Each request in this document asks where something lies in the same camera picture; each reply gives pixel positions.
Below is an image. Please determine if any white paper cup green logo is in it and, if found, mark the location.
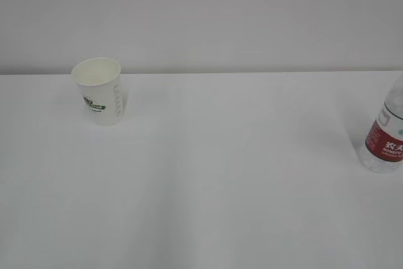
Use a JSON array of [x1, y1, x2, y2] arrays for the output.
[[71, 58, 123, 126]]

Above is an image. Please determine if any clear water bottle red label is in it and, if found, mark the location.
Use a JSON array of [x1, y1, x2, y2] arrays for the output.
[[360, 77, 402, 174]]

